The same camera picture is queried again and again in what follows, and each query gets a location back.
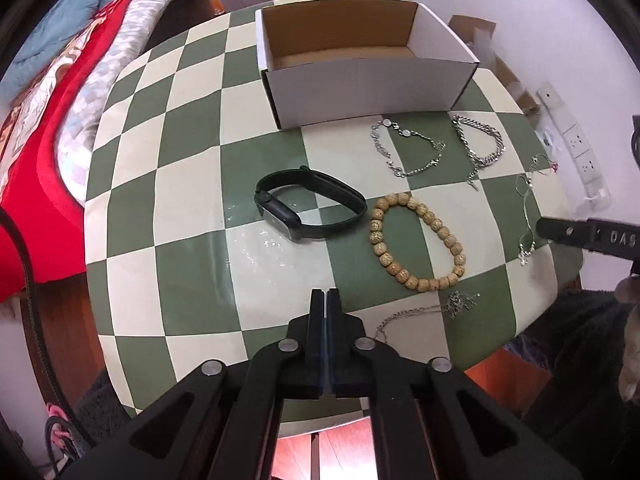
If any thin silver necklace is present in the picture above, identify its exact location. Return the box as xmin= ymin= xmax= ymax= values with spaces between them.
xmin=514 ymin=153 xmax=559 ymax=267

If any silver pendant necklace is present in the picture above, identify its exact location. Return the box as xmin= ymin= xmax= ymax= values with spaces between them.
xmin=373 ymin=288 xmax=482 ymax=345

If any black fitness band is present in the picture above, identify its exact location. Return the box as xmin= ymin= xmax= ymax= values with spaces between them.
xmin=254 ymin=165 xmax=368 ymax=242

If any chunky silver chain bracelet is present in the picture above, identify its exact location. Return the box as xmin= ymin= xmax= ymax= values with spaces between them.
xmin=451 ymin=114 xmax=507 ymax=192

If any silver disc charm bracelet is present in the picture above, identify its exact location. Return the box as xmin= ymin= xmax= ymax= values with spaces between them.
xmin=370 ymin=118 xmax=447 ymax=179

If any white power strip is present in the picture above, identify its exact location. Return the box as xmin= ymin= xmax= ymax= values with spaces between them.
xmin=536 ymin=81 xmax=612 ymax=214

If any green checkered tablecloth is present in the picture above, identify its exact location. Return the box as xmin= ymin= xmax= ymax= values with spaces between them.
xmin=85 ymin=6 xmax=582 ymax=414

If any brown cardboard box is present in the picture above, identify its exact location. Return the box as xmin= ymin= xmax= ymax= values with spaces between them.
xmin=448 ymin=14 xmax=539 ymax=117

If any white cardboard box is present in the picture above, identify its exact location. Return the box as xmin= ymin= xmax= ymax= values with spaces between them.
xmin=255 ymin=0 xmax=480 ymax=129

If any red quilted blanket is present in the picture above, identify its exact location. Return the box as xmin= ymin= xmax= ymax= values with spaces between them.
xmin=1 ymin=0 xmax=171 ymax=283

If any orange drink bottle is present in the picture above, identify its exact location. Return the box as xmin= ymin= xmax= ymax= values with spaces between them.
xmin=208 ymin=0 xmax=226 ymax=16

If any blue blanket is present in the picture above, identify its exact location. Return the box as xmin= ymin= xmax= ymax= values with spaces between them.
xmin=1 ymin=0 xmax=112 ymax=102

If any wooden bead bracelet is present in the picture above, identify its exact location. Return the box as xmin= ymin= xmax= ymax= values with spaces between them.
xmin=368 ymin=192 xmax=468 ymax=292

